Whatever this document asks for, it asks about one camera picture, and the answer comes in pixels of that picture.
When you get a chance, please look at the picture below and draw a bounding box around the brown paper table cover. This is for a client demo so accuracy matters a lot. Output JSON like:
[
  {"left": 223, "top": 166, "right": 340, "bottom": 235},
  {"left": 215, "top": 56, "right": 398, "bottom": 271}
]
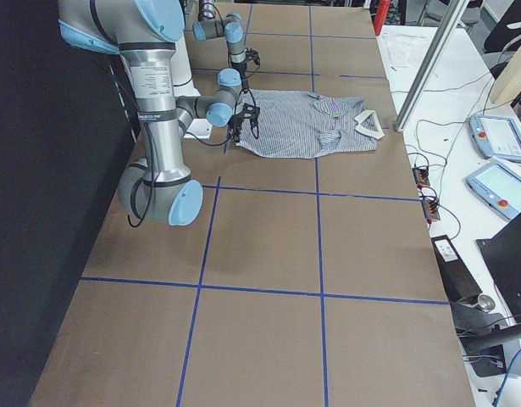
[{"left": 30, "top": 4, "right": 474, "bottom": 406}]

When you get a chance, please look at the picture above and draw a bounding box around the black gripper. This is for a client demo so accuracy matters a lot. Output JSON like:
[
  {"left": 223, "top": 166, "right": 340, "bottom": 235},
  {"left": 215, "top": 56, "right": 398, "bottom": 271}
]
[
  {"left": 230, "top": 61, "right": 249, "bottom": 90},
  {"left": 227, "top": 114, "right": 245, "bottom": 143}
]

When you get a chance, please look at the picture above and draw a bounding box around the teach pendant tablet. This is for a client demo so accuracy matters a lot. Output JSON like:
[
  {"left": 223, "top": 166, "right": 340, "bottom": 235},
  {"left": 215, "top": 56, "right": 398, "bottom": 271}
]
[
  {"left": 465, "top": 160, "right": 521, "bottom": 220},
  {"left": 468, "top": 114, "right": 521, "bottom": 163}
]

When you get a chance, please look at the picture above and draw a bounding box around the blue white striped polo shirt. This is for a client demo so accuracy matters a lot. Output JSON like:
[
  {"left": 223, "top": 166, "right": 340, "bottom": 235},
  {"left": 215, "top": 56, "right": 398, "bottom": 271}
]
[{"left": 237, "top": 90, "right": 385, "bottom": 159}]

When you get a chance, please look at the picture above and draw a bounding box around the upper teach pendant tablet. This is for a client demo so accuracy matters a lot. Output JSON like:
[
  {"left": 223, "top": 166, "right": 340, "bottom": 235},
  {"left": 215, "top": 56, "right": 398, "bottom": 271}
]
[{"left": 468, "top": 114, "right": 521, "bottom": 163}]

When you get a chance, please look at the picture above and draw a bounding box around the blue network cable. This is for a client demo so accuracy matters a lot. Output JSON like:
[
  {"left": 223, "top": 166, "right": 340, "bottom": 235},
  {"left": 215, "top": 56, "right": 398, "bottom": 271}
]
[{"left": 492, "top": 342, "right": 521, "bottom": 407}]

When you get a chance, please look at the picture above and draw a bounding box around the clear plastic paper sleeve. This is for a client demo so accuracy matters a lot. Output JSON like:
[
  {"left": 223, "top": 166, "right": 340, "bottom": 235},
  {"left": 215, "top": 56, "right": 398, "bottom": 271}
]
[{"left": 381, "top": 32, "right": 431, "bottom": 69}]

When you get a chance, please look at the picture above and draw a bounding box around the black monitor corner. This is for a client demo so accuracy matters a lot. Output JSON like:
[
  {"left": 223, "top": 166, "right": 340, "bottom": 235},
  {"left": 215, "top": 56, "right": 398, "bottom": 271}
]
[{"left": 476, "top": 213, "right": 521, "bottom": 315}]

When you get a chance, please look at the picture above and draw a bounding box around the lower teach pendant tablet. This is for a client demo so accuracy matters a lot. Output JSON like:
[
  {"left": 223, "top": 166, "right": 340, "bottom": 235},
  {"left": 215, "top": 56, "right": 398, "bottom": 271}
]
[{"left": 465, "top": 160, "right": 521, "bottom": 220}]

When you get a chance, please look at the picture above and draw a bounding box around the red fire extinguisher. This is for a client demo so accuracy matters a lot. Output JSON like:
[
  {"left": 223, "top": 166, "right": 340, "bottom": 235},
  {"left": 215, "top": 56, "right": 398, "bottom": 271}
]
[{"left": 373, "top": 0, "right": 391, "bottom": 36}]

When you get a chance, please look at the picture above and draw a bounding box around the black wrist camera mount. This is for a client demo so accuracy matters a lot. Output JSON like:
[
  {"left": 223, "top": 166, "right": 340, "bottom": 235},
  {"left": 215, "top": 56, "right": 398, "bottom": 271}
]
[
  {"left": 246, "top": 48, "right": 261, "bottom": 66},
  {"left": 241, "top": 103, "right": 260, "bottom": 132}
]

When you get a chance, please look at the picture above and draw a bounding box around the beige wooden board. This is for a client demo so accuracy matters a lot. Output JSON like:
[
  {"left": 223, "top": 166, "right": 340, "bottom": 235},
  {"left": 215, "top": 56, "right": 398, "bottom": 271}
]
[{"left": 491, "top": 46, "right": 521, "bottom": 104}]

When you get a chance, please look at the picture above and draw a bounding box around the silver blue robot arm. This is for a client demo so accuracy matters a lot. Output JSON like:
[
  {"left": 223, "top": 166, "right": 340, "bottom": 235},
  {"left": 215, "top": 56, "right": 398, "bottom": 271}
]
[
  {"left": 192, "top": 1, "right": 249, "bottom": 92},
  {"left": 58, "top": 1, "right": 247, "bottom": 226}
]

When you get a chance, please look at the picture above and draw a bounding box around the black office chair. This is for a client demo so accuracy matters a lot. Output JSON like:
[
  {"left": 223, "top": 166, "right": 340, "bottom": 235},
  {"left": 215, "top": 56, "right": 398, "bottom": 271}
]
[{"left": 484, "top": 0, "right": 521, "bottom": 53}]

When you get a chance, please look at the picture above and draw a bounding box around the black box with white label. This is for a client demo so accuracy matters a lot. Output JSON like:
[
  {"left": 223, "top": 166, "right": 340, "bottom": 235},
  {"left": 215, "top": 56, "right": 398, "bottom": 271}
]
[{"left": 431, "top": 235, "right": 482, "bottom": 302}]

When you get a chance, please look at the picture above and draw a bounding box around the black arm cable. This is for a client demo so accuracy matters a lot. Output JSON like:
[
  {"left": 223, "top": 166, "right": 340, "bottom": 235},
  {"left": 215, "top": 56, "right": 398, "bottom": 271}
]
[{"left": 125, "top": 88, "right": 261, "bottom": 228}]

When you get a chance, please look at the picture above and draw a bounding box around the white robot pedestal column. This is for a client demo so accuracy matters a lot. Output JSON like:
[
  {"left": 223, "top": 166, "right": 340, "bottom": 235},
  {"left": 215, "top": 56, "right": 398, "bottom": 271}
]
[{"left": 170, "top": 36, "right": 212, "bottom": 140}]

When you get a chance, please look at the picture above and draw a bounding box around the upper black orange connector box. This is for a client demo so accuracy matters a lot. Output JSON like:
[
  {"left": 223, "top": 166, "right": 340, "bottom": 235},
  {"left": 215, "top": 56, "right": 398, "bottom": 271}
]
[{"left": 412, "top": 166, "right": 430, "bottom": 189}]

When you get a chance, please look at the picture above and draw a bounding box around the shiny metal knob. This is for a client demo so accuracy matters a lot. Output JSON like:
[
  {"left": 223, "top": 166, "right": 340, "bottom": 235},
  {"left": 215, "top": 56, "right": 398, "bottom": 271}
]
[{"left": 475, "top": 293, "right": 496, "bottom": 313}]

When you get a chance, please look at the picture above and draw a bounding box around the thin black desk cable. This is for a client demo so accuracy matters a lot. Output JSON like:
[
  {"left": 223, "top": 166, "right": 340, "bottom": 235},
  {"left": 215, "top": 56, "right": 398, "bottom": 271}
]
[{"left": 388, "top": 63, "right": 498, "bottom": 170}]

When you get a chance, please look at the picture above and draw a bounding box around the aluminium frame post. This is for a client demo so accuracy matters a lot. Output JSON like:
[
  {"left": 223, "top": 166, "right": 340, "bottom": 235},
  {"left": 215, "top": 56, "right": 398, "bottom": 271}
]
[{"left": 395, "top": 0, "right": 468, "bottom": 132}]

